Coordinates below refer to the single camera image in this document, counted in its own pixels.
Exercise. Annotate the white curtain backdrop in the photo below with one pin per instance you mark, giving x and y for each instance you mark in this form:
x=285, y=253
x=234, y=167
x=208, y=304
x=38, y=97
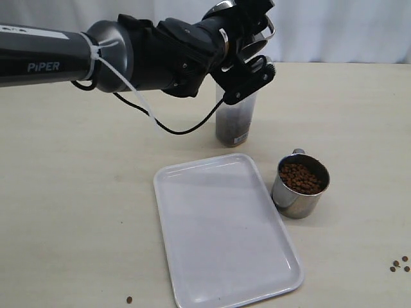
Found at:
x=305, y=31

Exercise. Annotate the white zip tie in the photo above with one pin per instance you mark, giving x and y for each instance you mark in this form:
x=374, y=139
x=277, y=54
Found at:
x=95, y=56

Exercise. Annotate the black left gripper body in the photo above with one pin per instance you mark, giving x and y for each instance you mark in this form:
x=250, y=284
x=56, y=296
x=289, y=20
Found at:
x=236, y=79

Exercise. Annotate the tall translucent plastic container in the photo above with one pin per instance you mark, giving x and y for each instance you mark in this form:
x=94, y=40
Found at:
x=233, y=121

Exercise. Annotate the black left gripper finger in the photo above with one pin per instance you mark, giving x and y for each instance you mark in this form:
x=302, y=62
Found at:
x=249, y=20
x=257, y=63

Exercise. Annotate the right steel mug with kibble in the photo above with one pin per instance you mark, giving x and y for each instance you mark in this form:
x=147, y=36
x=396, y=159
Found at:
x=298, y=185

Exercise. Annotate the white plastic tray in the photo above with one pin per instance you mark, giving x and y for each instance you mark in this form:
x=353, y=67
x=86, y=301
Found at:
x=225, y=242

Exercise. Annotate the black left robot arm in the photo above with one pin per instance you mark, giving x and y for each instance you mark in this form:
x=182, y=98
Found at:
x=135, y=54

